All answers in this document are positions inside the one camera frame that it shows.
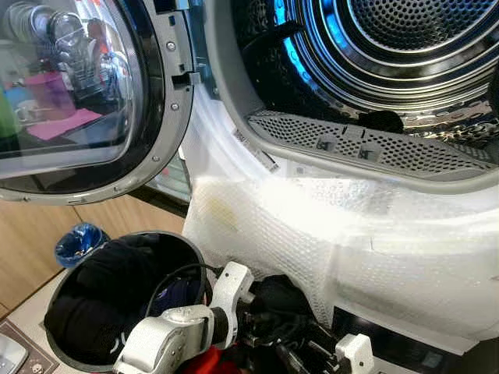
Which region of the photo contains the grey button control panel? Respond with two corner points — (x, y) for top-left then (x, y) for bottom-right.
(0, 319), (57, 374)

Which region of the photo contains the blue plastic bag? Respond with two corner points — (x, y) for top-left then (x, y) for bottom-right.
(55, 223), (111, 269)

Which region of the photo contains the grey perforated lint filter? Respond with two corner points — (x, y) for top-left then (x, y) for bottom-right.
(247, 109), (499, 175)

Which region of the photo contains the white washing machine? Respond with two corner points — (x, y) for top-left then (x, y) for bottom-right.
(148, 0), (499, 374)

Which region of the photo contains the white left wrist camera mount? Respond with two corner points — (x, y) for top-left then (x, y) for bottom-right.
(210, 262), (257, 329)

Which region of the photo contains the black clothes pile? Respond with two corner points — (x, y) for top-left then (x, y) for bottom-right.
(47, 234), (205, 365)

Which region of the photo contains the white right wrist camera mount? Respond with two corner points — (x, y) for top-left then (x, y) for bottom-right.
(335, 333), (376, 374)

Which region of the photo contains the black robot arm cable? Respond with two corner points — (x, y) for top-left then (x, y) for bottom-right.
(145, 263), (228, 316)

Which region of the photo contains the steel perforated washer drum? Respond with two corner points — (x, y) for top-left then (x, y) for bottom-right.
(232, 0), (499, 150)

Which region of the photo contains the black garment in drum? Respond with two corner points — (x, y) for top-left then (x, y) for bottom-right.
(359, 111), (405, 134)

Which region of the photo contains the black drum paddle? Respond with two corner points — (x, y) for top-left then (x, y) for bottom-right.
(240, 21), (306, 72)

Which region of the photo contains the clear bubble wrap sheet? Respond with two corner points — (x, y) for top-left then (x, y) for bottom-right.
(180, 86), (499, 345)

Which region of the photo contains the round glass washer door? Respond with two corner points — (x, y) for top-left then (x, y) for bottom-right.
(0, 0), (196, 206)

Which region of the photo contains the black washer front panel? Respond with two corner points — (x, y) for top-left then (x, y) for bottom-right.
(331, 307), (470, 374)

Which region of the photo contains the black round laundry bucket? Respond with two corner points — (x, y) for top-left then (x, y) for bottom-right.
(43, 231), (211, 372)

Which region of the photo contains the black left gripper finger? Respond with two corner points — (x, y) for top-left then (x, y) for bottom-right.
(267, 327), (322, 353)
(269, 309), (327, 331)

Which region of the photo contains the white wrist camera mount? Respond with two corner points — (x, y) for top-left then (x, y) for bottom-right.
(335, 333), (376, 374)
(210, 262), (257, 329)

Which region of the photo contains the black garment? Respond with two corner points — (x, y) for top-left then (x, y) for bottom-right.
(359, 111), (405, 134)
(254, 273), (317, 316)

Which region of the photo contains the red cloth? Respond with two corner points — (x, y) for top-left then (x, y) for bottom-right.
(182, 347), (244, 374)

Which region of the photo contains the grey washer opening rim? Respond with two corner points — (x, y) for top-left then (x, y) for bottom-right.
(203, 0), (499, 195)

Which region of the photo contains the white label strip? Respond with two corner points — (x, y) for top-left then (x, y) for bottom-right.
(232, 128), (281, 175)

